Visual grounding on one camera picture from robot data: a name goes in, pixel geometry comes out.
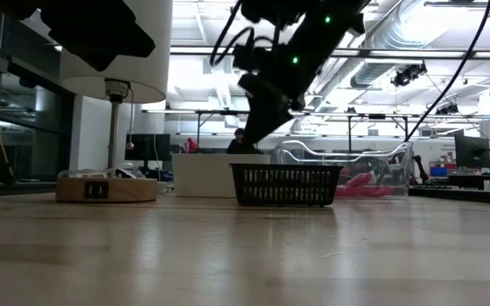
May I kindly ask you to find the person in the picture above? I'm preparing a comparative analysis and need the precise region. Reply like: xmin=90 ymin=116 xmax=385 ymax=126
xmin=226 ymin=127 xmax=263 ymax=155

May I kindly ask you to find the black aluminium table frame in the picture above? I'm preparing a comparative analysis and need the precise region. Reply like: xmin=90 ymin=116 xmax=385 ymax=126
xmin=0 ymin=175 xmax=490 ymax=207

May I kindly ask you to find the white lamp cable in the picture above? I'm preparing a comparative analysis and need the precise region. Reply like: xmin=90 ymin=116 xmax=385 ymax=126
xmin=56 ymin=162 xmax=140 ymax=179

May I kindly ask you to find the black computer monitor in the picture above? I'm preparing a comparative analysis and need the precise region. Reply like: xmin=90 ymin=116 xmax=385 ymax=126
xmin=454 ymin=134 xmax=490 ymax=169
xmin=124 ymin=133 xmax=172 ymax=162

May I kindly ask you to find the white plastic bin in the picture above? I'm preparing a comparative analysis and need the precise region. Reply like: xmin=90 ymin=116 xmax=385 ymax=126
xmin=171 ymin=152 xmax=271 ymax=199

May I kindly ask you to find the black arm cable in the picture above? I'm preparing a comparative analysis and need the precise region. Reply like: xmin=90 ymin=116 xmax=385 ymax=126
xmin=404 ymin=0 xmax=490 ymax=144

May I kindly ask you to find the black hanging spotlight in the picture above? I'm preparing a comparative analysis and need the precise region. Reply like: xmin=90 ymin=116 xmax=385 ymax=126
xmin=435 ymin=104 xmax=461 ymax=116
xmin=391 ymin=62 xmax=428 ymax=88

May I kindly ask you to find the white shade wooden base lamp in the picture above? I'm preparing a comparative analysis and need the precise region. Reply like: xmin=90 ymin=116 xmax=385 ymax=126
xmin=55 ymin=0 xmax=174 ymax=204

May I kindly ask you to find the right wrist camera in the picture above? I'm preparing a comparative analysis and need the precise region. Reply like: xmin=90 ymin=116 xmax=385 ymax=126
xmin=232 ymin=42 xmax=271 ymax=74

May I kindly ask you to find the clear plastic bin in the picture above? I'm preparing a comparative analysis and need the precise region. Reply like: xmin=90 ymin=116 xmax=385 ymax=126
xmin=270 ymin=139 xmax=414 ymax=200

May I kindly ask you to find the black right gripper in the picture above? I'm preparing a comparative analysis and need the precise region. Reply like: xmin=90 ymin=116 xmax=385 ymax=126
xmin=239 ymin=63 xmax=311 ymax=147

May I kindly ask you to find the black mesh basket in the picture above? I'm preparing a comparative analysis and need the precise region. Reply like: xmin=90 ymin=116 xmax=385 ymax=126
xmin=229 ymin=163 xmax=344 ymax=208

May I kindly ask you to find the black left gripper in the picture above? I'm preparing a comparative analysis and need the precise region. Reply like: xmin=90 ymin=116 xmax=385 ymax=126
xmin=40 ymin=0 xmax=157 ymax=72

